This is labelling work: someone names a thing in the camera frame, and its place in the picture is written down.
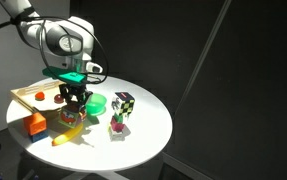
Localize black gripper body green mount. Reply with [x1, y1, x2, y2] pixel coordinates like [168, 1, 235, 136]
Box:
[42, 66, 92, 99]

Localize colourful number nine block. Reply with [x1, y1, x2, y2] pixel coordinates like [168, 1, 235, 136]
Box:
[58, 102, 86, 128]

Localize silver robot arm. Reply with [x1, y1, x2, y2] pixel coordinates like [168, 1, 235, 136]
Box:
[0, 0, 103, 111]

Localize wooden tray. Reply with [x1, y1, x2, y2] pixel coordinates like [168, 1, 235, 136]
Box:
[10, 78, 65, 112]

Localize white checkered top block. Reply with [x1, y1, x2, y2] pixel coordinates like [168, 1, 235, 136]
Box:
[111, 92, 135, 116]

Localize orange block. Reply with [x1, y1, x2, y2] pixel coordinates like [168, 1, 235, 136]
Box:
[23, 112, 47, 135]

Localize green stacked block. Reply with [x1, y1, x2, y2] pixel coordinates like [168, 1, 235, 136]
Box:
[113, 114, 125, 123]

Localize magenta stacked block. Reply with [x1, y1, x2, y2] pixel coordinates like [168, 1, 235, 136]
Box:
[110, 117, 125, 132]

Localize pale yellow bottom block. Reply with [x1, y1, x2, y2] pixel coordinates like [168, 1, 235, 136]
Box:
[108, 125, 131, 141]

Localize blue block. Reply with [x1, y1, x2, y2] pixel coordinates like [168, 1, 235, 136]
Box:
[29, 130, 48, 143]

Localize dark red ball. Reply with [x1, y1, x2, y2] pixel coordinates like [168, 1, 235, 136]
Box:
[54, 94, 64, 104]

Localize green translucent bowl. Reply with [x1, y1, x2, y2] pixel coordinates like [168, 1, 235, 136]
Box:
[86, 93, 107, 116]

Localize orange red toy fruit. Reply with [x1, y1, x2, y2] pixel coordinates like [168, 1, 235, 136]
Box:
[35, 92, 45, 101]

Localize yellow toy banana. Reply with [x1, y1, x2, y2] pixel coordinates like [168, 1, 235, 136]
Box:
[52, 123, 83, 146]

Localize white round table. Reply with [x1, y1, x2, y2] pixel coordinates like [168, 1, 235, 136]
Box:
[6, 77, 172, 180]

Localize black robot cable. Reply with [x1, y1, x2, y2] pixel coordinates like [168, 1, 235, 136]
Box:
[0, 16, 110, 85]

